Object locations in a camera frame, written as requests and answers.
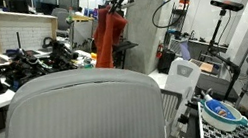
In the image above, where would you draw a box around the white teal bowl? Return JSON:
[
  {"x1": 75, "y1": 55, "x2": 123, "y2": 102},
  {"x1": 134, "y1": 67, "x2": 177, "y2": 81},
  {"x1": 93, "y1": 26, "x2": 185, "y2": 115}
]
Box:
[{"x1": 198, "y1": 92, "x2": 248, "y2": 136}]

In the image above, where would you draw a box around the black wire rack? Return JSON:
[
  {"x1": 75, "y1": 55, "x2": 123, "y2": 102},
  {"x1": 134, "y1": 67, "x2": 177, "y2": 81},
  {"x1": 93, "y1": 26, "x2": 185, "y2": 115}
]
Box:
[{"x1": 166, "y1": 0, "x2": 196, "y2": 43}]

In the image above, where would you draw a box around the red fire extinguisher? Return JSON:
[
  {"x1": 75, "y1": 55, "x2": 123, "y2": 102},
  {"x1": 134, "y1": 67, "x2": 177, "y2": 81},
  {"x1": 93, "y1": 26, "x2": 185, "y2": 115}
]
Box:
[{"x1": 154, "y1": 41, "x2": 167, "y2": 60}]

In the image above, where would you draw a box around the black gadget pile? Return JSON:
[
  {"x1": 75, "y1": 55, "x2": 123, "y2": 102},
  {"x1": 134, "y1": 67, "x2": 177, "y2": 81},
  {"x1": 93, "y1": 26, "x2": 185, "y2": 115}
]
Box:
[{"x1": 0, "y1": 41, "x2": 54, "y2": 94}]

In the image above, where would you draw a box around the blue bottle white cap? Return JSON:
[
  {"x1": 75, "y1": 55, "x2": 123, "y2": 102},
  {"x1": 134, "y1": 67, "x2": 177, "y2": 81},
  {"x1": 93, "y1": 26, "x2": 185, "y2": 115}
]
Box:
[{"x1": 201, "y1": 89, "x2": 238, "y2": 125}]

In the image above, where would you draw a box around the orange small object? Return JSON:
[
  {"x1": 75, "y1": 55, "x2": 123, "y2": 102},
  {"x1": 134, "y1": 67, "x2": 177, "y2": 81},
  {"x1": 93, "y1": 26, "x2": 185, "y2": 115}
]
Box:
[{"x1": 89, "y1": 50, "x2": 100, "y2": 61}]

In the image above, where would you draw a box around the black bar camera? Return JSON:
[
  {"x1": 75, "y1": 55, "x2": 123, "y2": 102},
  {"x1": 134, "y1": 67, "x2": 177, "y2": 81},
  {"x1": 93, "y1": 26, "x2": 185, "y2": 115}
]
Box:
[{"x1": 209, "y1": 0, "x2": 246, "y2": 17}]

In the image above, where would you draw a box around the black case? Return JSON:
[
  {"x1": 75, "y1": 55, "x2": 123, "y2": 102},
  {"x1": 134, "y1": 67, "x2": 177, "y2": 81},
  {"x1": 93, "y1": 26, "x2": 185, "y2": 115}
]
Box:
[{"x1": 155, "y1": 48, "x2": 179, "y2": 76}]

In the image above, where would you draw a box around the orange sign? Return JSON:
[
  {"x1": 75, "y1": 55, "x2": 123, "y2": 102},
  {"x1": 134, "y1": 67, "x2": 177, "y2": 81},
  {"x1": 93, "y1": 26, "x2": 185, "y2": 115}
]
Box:
[{"x1": 177, "y1": 0, "x2": 191, "y2": 7}]

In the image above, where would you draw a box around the black tripod stand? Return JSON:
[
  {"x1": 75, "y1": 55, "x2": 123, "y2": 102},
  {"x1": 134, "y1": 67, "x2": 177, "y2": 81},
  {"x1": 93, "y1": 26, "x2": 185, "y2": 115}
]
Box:
[{"x1": 201, "y1": 6, "x2": 248, "y2": 102}]

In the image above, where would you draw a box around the black desk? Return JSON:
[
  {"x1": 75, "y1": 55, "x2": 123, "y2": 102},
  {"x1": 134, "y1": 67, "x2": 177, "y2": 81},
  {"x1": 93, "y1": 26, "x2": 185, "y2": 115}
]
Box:
[{"x1": 110, "y1": 38, "x2": 143, "y2": 71}]

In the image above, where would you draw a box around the white brick panel wooden frame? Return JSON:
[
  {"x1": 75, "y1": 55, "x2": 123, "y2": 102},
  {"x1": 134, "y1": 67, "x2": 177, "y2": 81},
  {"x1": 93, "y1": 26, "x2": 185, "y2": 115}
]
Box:
[{"x1": 0, "y1": 0, "x2": 64, "y2": 59}]

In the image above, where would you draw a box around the grey background office chair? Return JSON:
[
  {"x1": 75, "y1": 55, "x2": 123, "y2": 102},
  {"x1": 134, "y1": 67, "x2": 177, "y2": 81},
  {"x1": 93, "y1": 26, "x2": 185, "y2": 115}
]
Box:
[{"x1": 50, "y1": 5, "x2": 75, "y2": 41}]

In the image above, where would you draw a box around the lavender sheet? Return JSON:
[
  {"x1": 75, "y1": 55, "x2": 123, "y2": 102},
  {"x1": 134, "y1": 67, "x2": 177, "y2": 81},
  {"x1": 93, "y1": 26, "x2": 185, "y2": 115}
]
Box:
[{"x1": 178, "y1": 40, "x2": 193, "y2": 62}]

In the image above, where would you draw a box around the orange towel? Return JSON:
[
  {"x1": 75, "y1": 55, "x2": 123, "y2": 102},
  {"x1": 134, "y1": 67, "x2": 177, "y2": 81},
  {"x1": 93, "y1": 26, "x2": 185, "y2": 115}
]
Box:
[{"x1": 86, "y1": 3, "x2": 136, "y2": 72}]

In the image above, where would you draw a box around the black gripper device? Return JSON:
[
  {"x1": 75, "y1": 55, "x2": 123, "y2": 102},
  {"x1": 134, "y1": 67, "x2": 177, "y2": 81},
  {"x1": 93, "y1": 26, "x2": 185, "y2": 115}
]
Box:
[{"x1": 41, "y1": 32, "x2": 81, "y2": 75}]

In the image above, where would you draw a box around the cardboard box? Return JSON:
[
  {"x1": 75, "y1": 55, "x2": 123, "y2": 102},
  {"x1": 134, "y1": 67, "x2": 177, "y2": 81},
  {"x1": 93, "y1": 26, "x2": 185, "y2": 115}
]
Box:
[{"x1": 198, "y1": 58, "x2": 217, "y2": 76}]

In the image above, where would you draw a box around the grey metal cabinet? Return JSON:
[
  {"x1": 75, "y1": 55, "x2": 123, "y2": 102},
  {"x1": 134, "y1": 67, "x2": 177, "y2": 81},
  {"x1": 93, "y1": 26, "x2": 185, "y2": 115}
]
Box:
[{"x1": 65, "y1": 12, "x2": 100, "y2": 53}]

